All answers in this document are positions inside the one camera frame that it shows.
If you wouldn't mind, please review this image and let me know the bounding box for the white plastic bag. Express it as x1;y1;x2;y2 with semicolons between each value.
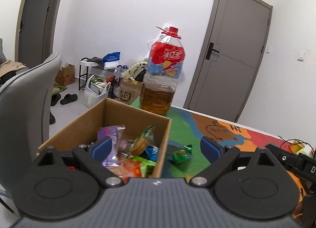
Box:
83;75;111;108

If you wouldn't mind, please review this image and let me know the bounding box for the black slipper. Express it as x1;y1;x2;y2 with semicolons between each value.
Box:
60;94;78;105

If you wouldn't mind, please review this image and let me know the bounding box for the clear purple snack packet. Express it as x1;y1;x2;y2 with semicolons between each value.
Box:
118;135;134;154

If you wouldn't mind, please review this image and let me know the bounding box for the blue wafer packet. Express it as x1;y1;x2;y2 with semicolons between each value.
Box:
145;145;159;162

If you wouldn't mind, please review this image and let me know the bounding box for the small brown cardboard box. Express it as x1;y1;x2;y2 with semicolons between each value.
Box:
55;64;75;86

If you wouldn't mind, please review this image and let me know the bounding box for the large iced tea bottle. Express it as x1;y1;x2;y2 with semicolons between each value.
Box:
140;26;185;115

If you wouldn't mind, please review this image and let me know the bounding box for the grey chair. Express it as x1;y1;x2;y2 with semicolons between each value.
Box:
1;53;62;198

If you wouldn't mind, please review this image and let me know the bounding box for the blue white bag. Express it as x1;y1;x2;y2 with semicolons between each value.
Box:
102;52;120;64

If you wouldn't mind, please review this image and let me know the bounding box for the small green candy packet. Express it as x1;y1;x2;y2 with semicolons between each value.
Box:
169;144;193;164

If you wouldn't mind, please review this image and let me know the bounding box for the black cable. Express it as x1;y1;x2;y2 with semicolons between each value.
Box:
276;135;316;156

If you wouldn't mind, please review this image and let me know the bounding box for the dark grey left door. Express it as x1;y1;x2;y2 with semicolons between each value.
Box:
16;0;60;68

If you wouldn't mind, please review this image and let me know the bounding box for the green snack packet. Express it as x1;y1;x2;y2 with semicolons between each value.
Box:
132;156;156;178

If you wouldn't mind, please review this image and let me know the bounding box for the orange snack packet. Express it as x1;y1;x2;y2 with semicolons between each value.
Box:
107;160;142;183

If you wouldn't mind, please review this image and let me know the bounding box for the purple long snack packet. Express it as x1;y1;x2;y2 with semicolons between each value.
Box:
95;125;125;168

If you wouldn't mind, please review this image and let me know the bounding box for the black shoe rack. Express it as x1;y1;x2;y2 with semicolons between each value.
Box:
78;57;125;99

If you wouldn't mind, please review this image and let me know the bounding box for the grey door with handle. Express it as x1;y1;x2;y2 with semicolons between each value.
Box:
184;0;273;122

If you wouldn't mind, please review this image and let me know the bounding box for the SF brown paper bag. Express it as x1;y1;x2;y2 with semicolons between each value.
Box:
118;78;142;105

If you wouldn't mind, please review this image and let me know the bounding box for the yellow biscuit packet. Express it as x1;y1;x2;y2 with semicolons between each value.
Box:
129;125;155;157

